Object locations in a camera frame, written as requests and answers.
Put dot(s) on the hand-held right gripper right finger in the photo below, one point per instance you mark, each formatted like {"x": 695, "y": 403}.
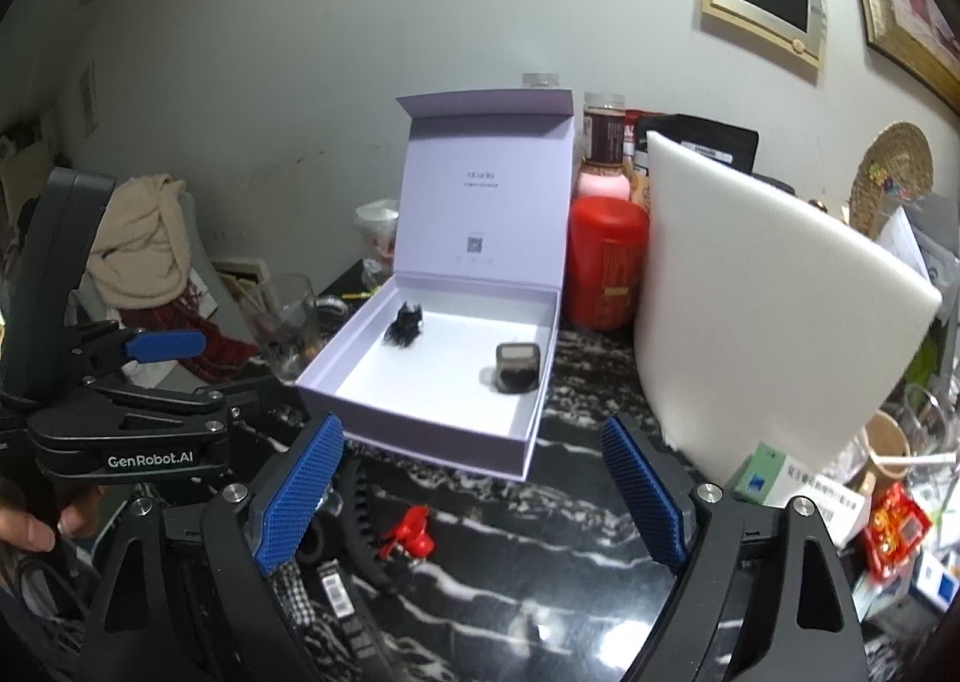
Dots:
{"x": 645, "y": 494}

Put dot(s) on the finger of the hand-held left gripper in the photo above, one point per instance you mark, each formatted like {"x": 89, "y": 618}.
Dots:
{"x": 172, "y": 398}
{"x": 165, "y": 346}

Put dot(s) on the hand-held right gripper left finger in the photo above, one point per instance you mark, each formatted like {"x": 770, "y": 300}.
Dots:
{"x": 300, "y": 494}

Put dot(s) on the checkered hair band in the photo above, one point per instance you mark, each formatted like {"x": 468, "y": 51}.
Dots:
{"x": 292, "y": 596}

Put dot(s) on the red hair clip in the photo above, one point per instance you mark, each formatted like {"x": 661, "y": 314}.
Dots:
{"x": 411, "y": 536}

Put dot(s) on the lavender gift box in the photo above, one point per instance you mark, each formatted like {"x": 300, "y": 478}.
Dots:
{"x": 480, "y": 202}

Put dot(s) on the person's left hand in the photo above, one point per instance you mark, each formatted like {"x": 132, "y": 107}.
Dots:
{"x": 30, "y": 528}

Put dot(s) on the red scarf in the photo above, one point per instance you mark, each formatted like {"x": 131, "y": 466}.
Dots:
{"x": 210, "y": 352}

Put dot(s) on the beige garment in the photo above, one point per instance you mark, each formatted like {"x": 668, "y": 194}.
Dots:
{"x": 142, "y": 239}

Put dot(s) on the glass mug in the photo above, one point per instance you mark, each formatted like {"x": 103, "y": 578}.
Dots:
{"x": 281, "y": 322}

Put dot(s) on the green white medicine box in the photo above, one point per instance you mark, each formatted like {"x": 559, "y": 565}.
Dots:
{"x": 795, "y": 494}

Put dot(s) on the grey earbud case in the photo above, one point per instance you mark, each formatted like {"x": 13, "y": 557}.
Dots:
{"x": 517, "y": 361}

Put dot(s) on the black claw hair clip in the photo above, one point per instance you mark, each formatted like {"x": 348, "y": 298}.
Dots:
{"x": 403, "y": 328}

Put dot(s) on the yellow pen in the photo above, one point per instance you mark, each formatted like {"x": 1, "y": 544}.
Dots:
{"x": 358, "y": 293}

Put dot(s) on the white foam board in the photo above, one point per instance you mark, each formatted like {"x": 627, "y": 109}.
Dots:
{"x": 750, "y": 314}

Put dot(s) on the red canister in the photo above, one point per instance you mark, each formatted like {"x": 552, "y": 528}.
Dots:
{"x": 604, "y": 262}

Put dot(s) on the tan paper cup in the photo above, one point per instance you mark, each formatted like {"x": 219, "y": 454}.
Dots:
{"x": 885, "y": 442}

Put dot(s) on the plastic cup with lid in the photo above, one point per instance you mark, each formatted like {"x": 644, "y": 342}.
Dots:
{"x": 379, "y": 224}

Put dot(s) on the blue white box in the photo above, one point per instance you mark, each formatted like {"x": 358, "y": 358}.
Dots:
{"x": 934, "y": 577}

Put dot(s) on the pink bottle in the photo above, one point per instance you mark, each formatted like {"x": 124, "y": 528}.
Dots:
{"x": 604, "y": 183}

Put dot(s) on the printed snack packet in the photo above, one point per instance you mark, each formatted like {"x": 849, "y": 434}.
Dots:
{"x": 640, "y": 172}

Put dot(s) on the white paper sheet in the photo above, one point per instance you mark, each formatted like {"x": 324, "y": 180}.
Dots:
{"x": 904, "y": 243}

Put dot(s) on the brown jar white lid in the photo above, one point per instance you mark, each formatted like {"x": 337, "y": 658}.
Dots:
{"x": 604, "y": 135}

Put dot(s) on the black pouch bag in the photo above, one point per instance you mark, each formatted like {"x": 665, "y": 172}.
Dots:
{"x": 705, "y": 131}

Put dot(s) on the clear jar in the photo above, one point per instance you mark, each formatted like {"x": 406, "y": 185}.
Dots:
{"x": 540, "y": 80}

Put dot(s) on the cream wooden frame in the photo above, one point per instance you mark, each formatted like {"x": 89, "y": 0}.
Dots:
{"x": 244, "y": 271}

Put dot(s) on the gold picture frame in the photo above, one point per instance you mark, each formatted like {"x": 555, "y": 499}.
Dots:
{"x": 900, "y": 0}

